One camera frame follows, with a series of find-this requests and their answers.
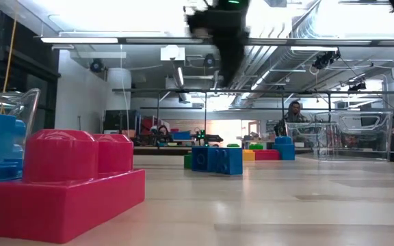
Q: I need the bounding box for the black overhead rail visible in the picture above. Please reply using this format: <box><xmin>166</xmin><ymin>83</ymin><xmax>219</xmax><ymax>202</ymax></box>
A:
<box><xmin>111</xmin><ymin>87</ymin><xmax>394</xmax><ymax>96</ymax></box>

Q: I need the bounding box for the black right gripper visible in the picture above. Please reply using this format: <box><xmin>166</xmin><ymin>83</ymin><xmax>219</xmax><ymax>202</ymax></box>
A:
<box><xmin>186</xmin><ymin>0</ymin><xmax>252</xmax><ymax>87</ymax></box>

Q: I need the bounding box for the ceiling strip light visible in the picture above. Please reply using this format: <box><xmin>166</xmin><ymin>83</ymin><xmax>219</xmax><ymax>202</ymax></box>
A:
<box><xmin>289</xmin><ymin>46</ymin><xmax>339</xmax><ymax>53</ymax></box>
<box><xmin>40</xmin><ymin>36</ymin><xmax>120</xmax><ymax>44</ymax></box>

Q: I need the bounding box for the small blue toy block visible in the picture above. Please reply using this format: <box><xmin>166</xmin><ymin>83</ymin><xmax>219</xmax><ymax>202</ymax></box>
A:
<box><xmin>191</xmin><ymin>146</ymin><xmax>219</xmax><ymax>174</ymax></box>
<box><xmin>215</xmin><ymin>147</ymin><xmax>244</xmax><ymax>176</ymax></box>

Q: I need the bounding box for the long red toy block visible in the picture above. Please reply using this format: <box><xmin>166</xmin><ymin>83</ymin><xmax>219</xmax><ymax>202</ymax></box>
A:
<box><xmin>253</xmin><ymin>149</ymin><xmax>281</xmax><ymax>161</ymax></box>

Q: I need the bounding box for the large red two-stud block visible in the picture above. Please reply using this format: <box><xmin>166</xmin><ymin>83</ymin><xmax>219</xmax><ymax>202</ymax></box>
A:
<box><xmin>0</xmin><ymin>128</ymin><xmax>146</xmax><ymax>245</ymax></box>

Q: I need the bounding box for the black ceiling camera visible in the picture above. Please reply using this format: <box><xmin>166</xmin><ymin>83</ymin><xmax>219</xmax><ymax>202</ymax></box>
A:
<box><xmin>347</xmin><ymin>81</ymin><xmax>367</xmax><ymax>92</ymax></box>
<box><xmin>311</xmin><ymin>50</ymin><xmax>342</xmax><ymax>71</ymax></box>

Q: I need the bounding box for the white cylindrical tank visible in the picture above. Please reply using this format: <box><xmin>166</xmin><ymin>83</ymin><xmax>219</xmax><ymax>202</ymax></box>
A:
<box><xmin>106</xmin><ymin>67</ymin><xmax>133</xmax><ymax>111</ymax></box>

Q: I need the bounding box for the clear plastic bin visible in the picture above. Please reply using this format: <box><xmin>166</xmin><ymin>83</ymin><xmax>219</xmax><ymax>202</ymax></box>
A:
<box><xmin>284</xmin><ymin>109</ymin><xmax>393</xmax><ymax>162</ymax></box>
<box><xmin>0</xmin><ymin>87</ymin><xmax>42</xmax><ymax>165</ymax></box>

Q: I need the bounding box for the person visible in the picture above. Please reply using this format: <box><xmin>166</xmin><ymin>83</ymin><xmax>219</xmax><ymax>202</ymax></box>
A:
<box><xmin>274</xmin><ymin>100</ymin><xmax>313</xmax><ymax>137</ymax></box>

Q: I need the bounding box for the blue crate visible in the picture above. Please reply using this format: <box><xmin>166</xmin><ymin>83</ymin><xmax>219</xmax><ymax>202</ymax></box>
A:
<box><xmin>170</xmin><ymin>131</ymin><xmax>193</xmax><ymax>141</ymax></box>

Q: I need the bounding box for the white ceiling box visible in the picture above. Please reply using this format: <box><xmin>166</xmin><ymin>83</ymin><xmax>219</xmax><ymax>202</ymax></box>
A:
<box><xmin>159</xmin><ymin>44</ymin><xmax>186</xmax><ymax>62</ymax></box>

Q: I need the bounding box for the black round ceiling fixture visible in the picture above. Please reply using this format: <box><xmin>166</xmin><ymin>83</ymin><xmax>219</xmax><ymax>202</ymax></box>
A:
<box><xmin>202</xmin><ymin>53</ymin><xmax>217</xmax><ymax>68</ymax></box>
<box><xmin>89</xmin><ymin>57</ymin><xmax>105</xmax><ymax>74</ymax></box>

